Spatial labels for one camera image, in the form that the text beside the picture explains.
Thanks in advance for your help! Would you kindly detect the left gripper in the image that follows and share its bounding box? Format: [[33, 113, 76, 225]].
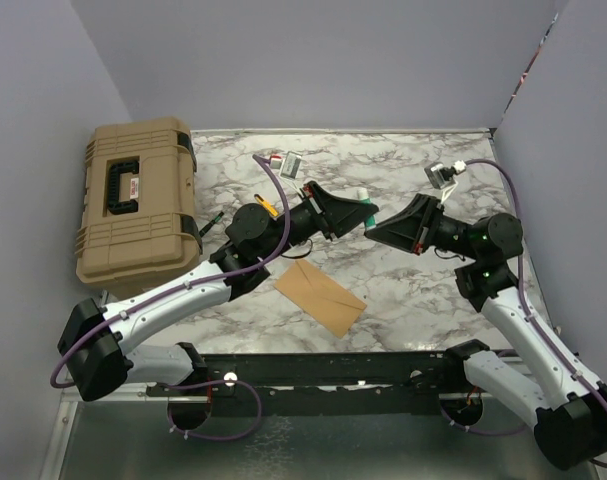
[[261, 182, 379, 264]]

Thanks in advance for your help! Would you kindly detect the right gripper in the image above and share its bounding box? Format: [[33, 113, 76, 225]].
[[365, 192, 482, 261]]

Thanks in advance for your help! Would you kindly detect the green white glue stick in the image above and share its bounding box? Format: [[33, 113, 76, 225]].
[[356, 187, 378, 231]]

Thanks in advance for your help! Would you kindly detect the brown paper envelope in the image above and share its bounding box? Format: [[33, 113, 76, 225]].
[[274, 260, 367, 338]]

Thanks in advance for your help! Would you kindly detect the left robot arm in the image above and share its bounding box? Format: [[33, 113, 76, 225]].
[[57, 181, 378, 402]]

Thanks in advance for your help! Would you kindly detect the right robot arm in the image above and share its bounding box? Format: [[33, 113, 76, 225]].
[[365, 194, 607, 470]]

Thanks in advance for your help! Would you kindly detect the yellow utility knife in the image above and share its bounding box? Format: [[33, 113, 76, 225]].
[[253, 194, 279, 218]]

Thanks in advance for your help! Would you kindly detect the green black pen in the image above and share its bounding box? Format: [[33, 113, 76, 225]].
[[199, 211, 225, 237]]

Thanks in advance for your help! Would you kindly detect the tan plastic tool case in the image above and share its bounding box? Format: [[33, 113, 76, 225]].
[[75, 117, 202, 300]]

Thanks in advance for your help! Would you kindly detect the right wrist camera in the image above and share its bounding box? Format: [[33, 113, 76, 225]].
[[424, 162, 458, 204]]

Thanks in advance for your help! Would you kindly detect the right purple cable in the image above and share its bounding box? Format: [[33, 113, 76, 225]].
[[440, 158, 607, 470]]

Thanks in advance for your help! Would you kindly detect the purple cable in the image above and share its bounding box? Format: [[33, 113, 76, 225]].
[[440, 158, 607, 470], [50, 153, 294, 442]]

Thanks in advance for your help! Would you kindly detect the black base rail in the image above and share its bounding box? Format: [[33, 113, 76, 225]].
[[146, 349, 472, 417]]

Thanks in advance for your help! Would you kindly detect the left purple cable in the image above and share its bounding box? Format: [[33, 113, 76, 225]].
[[50, 153, 294, 442]]

